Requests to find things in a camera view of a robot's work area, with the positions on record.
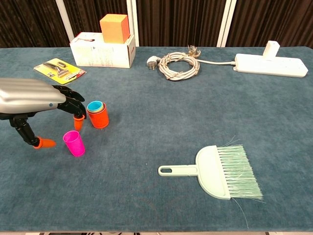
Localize mint green hand brush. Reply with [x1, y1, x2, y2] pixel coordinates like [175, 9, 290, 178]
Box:
[157, 135, 267, 230]

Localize yellow razor blister pack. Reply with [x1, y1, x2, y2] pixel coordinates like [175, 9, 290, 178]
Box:
[33, 58, 87, 86]

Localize orange foam cube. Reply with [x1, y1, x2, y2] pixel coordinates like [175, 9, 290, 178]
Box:
[99, 14, 130, 44]

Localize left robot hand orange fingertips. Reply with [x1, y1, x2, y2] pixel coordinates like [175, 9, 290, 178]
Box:
[0, 77, 88, 150]

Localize yellow cup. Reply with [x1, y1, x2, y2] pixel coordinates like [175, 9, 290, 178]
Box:
[87, 101, 107, 115]

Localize white plug adapter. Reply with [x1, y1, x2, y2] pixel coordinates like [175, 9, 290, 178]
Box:
[263, 40, 280, 59]

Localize white cardboard box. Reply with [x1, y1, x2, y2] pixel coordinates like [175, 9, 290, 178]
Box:
[69, 31, 136, 69]

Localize white power strip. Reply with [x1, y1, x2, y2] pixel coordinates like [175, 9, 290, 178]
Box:
[232, 53, 309, 78]

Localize pink cup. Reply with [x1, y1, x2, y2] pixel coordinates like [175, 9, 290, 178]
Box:
[63, 130, 86, 157]

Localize large orange cup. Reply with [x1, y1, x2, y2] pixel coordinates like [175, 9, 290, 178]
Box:
[87, 102, 110, 129]

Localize light blue cup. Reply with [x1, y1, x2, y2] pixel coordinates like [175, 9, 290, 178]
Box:
[87, 100, 105, 113]

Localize coiled white power cable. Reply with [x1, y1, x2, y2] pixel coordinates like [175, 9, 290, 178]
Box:
[146, 51, 237, 81]

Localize teal table cloth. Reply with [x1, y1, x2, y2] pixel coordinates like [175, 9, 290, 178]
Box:
[0, 46, 313, 233]

